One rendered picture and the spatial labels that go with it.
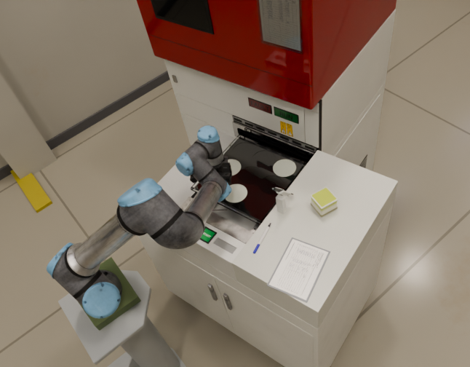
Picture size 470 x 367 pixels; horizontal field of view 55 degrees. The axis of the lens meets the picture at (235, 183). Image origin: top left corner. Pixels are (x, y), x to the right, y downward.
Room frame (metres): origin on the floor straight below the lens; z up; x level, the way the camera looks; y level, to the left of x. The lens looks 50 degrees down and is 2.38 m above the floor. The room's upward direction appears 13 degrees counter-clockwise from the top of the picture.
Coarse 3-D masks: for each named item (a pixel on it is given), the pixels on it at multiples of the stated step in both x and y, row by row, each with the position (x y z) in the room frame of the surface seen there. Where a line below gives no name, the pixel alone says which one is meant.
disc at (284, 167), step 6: (276, 162) 1.30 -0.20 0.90; (282, 162) 1.29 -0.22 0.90; (288, 162) 1.29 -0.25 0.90; (276, 168) 1.27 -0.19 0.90; (282, 168) 1.26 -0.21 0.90; (288, 168) 1.25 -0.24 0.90; (294, 168) 1.25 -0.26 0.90; (276, 174) 1.24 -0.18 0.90; (282, 174) 1.23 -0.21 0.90; (288, 174) 1.22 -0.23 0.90
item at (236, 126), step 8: (240, 128) 1.54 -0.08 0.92; (248, 128) 1.51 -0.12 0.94; (248, 136) 1.53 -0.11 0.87; (264, 136) 1.45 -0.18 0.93; (272, 136) 1.42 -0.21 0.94; (264, 144) 1.45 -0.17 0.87; (280, 144) 1.39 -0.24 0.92; (288, 144) 1.36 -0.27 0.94; (280, 152) 1.39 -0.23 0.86; (288, 152) 1.37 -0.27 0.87; (304, 152) 1.30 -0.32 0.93; (312, 152) 1.28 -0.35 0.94; (304, 160) 1.30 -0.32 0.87
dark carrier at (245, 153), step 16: (240, 144) 1.46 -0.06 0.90; (256, 144) 1.44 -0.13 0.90; (240, 160) 1.36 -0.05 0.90; (256, 160) 1.34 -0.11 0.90; (272, 160) 1.32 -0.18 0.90; (240, 176) 1.27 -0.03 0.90; (256, 176) 1.25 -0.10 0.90; (272, 176) 1.23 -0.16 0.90; (288, 176) 1.21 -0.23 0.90; (256, 192) 1.16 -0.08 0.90; (272, 192) 1.15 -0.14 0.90; (240, 208) 1.10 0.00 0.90; (256, 208) 1.08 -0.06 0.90
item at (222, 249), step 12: (216, 228) 0.99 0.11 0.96; (216, 240) 0.94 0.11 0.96; (228, 240) 0.92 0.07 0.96; (192, 252) 0.98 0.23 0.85; (204, 252) 0.92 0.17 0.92; (216, 252) 0.89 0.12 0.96; (228, 252) 0.87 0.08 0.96; (216, 264) 0.89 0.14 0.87; (228, 264) 0.84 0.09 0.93; (228, 276) 0.85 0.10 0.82
